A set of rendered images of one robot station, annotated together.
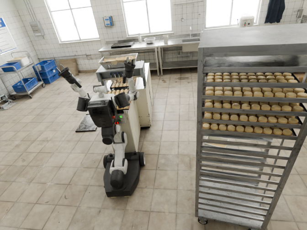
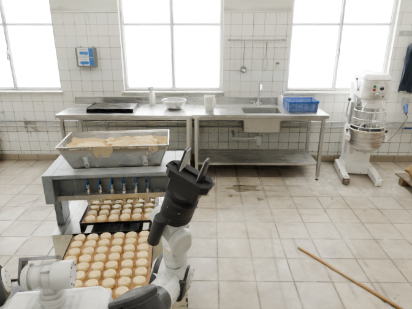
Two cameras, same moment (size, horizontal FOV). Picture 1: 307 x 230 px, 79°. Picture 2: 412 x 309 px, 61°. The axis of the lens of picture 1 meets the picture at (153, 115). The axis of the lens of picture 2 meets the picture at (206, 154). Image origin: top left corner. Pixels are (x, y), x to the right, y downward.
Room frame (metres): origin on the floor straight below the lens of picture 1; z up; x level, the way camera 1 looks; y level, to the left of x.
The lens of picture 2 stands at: (1.07, 0.28, 1.86)
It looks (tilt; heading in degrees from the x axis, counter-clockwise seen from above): 20 degrees down; 349
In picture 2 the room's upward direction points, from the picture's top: straight up
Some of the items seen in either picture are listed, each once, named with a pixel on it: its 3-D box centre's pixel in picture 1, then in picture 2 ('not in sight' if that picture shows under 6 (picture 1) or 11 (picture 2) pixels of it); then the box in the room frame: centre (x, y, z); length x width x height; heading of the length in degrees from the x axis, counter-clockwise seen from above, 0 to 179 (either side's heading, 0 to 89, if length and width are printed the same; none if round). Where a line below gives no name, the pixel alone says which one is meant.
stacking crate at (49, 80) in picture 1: (49, 77); not in sight; (6.19, 3.28, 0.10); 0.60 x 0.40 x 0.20; 166
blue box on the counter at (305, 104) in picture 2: not in sight; (300, 104); (5.28, -1.81, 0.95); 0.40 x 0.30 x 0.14; 81
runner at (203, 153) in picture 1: (231, 156); not in sight; (1.32, -0.73, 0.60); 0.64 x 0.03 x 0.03; 70
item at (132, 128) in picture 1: (124, 122); not in sight; (2.42, 0.46, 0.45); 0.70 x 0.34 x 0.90; 174
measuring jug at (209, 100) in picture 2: (166, 39); (209, 103); (5.42, -0.62, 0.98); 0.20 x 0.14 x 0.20; 28
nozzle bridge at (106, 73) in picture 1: (122, 76); (121, 190); (2.92, 0.41, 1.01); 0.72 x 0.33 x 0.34; 84
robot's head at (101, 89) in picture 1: (100, 90); (51, 279); (1.81, 0.51, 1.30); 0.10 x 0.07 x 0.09; 86
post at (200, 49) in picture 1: (198, 157); not in sight; (1.03, -0.30, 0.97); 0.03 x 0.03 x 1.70; 70
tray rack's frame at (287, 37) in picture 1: (236, 146); not in sight; (1.13, -0.67, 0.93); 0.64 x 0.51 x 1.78; 70
